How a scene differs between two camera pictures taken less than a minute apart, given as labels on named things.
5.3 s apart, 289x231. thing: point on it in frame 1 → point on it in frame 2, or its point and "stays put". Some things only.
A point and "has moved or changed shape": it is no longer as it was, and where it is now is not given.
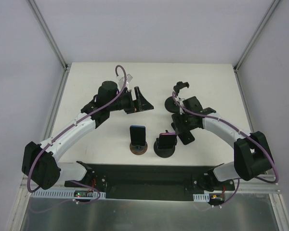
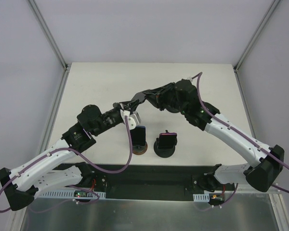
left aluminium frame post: x=48 y=33 stays put
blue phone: x=137 y=135 stays put
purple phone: x=167 y=140 stays put
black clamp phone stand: x=164 y=152 stays put
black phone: x=186 y=136 has moved or changed shape
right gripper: x=178 y=124 → x=156 y=95
